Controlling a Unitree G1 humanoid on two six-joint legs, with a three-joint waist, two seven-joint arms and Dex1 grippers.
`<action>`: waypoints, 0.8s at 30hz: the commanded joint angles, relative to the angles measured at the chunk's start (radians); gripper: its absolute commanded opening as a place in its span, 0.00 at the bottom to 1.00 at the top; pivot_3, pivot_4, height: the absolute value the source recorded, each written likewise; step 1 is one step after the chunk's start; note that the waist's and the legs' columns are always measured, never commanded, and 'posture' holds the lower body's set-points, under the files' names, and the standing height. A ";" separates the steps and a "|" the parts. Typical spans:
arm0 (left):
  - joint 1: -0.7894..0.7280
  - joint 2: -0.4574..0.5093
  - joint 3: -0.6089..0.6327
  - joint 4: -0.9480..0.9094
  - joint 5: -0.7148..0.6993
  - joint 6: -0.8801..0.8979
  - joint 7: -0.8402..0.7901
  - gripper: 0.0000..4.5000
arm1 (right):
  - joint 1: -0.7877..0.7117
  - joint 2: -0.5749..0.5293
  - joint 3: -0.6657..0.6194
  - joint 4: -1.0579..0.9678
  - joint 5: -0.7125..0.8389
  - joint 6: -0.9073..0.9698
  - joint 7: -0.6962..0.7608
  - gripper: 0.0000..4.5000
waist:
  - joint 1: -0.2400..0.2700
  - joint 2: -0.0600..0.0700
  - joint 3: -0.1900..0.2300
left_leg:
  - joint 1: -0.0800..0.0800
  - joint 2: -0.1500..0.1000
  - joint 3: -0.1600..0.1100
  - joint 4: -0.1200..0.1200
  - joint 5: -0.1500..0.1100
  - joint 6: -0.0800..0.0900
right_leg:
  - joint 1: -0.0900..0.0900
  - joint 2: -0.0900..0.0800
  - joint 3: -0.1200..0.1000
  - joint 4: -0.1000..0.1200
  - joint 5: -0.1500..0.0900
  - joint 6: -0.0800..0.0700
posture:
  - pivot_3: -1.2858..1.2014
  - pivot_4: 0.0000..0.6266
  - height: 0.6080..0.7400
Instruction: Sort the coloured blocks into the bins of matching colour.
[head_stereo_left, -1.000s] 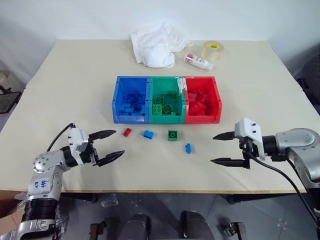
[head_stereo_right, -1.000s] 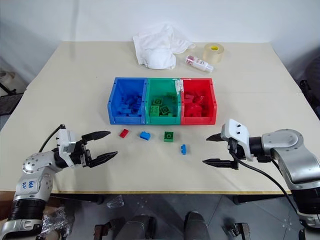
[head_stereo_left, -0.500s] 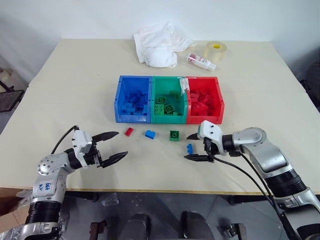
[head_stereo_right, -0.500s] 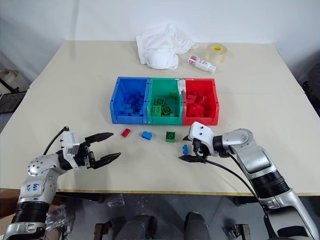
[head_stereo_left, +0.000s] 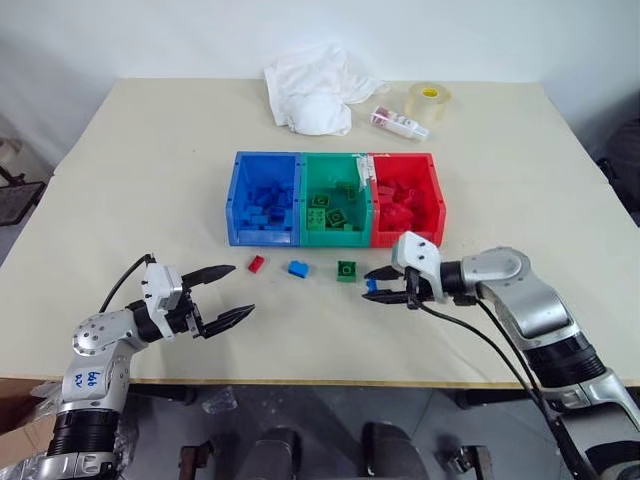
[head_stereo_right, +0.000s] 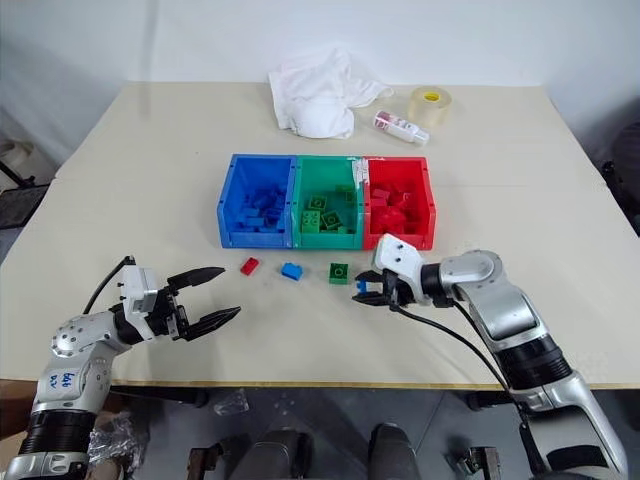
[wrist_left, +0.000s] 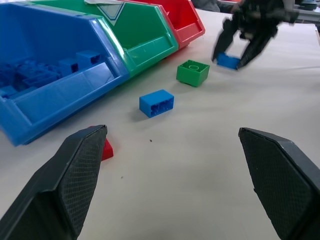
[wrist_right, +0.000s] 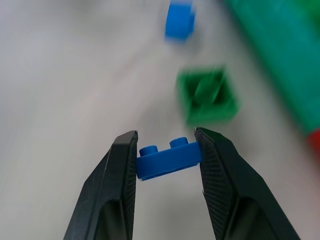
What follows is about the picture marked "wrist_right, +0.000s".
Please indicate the red block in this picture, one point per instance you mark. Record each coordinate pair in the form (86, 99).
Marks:
(314, 142)

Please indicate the green building block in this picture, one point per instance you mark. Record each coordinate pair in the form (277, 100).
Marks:
(207, 97)

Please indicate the blue building block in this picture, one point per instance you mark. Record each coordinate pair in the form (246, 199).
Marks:
(167, 162)
(179, 20)

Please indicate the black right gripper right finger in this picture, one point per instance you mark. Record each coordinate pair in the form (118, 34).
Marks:
(230, 185)

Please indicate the large green block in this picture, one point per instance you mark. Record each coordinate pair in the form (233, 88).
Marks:
(280, 55)

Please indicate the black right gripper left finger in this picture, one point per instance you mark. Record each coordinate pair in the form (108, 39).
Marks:
(110, 190)

